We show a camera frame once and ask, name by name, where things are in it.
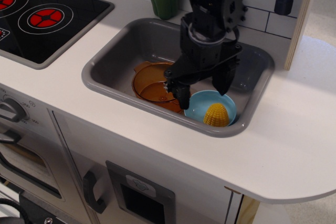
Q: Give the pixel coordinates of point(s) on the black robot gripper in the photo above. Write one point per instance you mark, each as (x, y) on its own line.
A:
(200, 60)

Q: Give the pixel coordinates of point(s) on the yellow toy corn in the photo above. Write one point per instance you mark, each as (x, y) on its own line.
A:
(216, 116)

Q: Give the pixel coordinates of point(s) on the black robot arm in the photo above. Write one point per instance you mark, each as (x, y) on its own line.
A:
(212, 18)

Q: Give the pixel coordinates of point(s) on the light blue bowl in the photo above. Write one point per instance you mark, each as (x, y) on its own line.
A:
(202, 100)

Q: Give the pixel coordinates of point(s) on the grey sink basin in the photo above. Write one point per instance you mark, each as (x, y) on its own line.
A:
(111, 71)

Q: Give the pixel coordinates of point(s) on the orange transparent pot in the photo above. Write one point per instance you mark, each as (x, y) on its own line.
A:
(148, 84)

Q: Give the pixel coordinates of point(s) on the grey dispenser panel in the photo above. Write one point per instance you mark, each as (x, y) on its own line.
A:
(141, 197)

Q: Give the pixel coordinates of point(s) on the black toy stove top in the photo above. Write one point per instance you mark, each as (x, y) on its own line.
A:
(36, 32)

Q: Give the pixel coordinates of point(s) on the grey oven door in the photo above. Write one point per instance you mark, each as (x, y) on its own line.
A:
(38, 167)

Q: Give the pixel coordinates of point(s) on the grey oven knob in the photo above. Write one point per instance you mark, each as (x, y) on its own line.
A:
(12, 111)

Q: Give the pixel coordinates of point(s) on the wooden side post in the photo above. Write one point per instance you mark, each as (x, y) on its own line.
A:
(302, 19)

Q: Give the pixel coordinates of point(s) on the black cabinet door handle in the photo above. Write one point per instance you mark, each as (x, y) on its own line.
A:
(88, 183)

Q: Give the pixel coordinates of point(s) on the grey oven door handle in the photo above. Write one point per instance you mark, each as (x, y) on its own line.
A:
(10, 137)

